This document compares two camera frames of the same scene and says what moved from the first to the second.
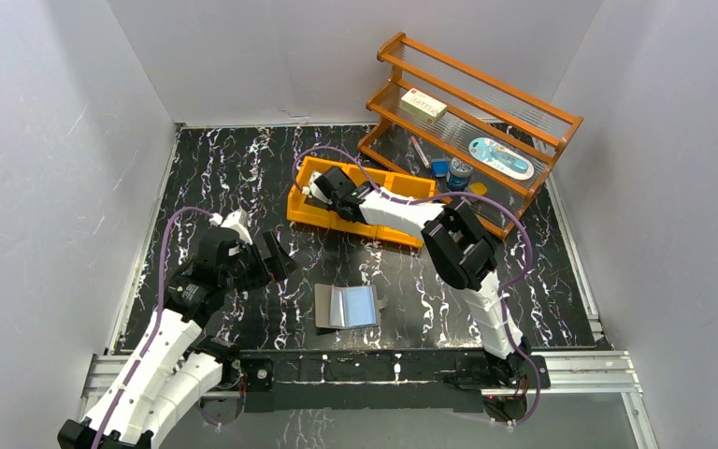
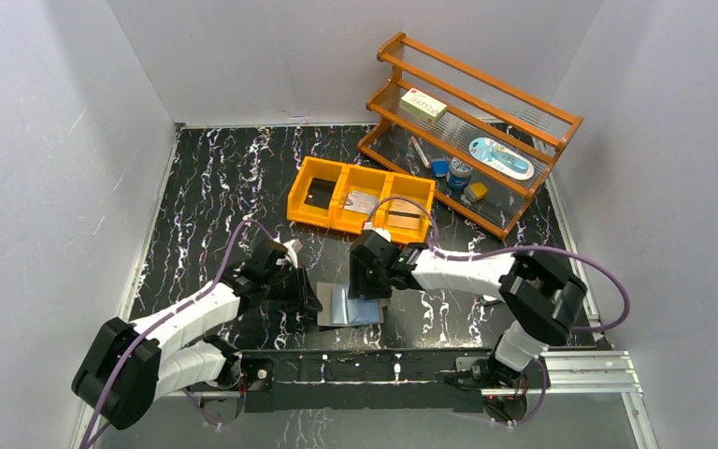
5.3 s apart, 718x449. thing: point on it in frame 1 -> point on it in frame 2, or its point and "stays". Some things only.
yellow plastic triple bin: (304, 209) stays
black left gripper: (270, 259) -> (300, 288)
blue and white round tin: (459, 176) stays
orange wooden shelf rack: (483, 142) stays
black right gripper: (334, 204) -> (359, 283)
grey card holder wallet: (347, 307) stays
